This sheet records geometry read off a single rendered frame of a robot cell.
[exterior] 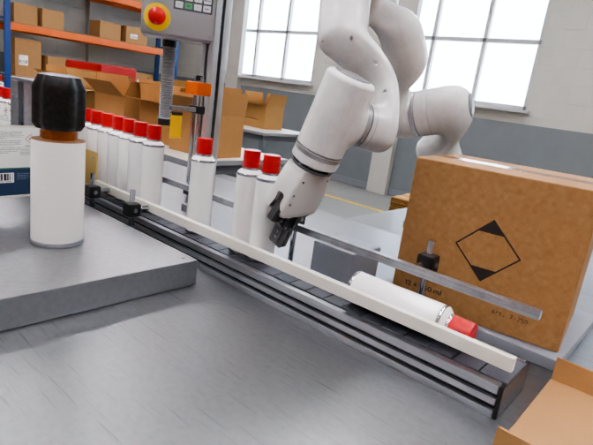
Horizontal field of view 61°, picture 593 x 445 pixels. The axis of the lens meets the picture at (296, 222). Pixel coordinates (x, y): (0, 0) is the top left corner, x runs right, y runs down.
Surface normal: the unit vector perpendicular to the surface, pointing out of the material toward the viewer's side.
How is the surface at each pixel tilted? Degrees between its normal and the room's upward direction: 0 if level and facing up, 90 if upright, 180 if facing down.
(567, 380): 90
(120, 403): 0
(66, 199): 90
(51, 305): 90
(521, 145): 90
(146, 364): 0
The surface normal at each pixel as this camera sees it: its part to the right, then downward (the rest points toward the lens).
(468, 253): -0.56, 0.14
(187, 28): 0.23, 0.28
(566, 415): 0.13, -0.96
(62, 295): 0.74, 0.26
